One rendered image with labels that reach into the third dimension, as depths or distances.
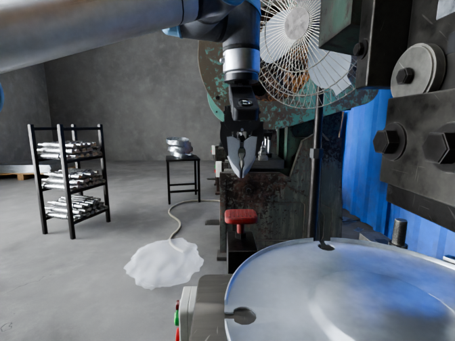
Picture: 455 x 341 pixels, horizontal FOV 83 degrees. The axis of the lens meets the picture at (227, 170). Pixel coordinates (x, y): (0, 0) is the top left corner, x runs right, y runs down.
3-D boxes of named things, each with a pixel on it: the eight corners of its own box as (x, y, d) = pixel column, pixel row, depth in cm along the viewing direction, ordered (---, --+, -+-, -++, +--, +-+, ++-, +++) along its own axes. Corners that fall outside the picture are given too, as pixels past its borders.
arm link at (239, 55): (263, 47, 48) (219, 47, 48) (262, 73, 49) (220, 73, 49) (256, 57, 56) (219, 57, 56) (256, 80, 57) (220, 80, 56)
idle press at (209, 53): (198, 278, 161) (190, -35, 130) (209, 220, 258) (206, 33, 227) (443, 279, 160) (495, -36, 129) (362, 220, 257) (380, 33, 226)
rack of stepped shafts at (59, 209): (76, 240, 213) (63, 124, 196) (37, 233, 227) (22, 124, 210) (114, 222, 253) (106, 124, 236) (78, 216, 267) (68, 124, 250)
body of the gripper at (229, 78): (255, 133, 60) (256, 79, 58) (261, 134, 52) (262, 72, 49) (223, 133, 60) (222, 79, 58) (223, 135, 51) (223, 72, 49)
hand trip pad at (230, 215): (225, 252, 54) (225, 217, 53) (224, 239, 60) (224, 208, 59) (258, 251, 54) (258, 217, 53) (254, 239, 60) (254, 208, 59)
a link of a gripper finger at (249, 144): (252, 173, 60) (253, 133, 58) (256, 178, 54) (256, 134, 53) (239, 173, 60) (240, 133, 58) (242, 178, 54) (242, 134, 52)
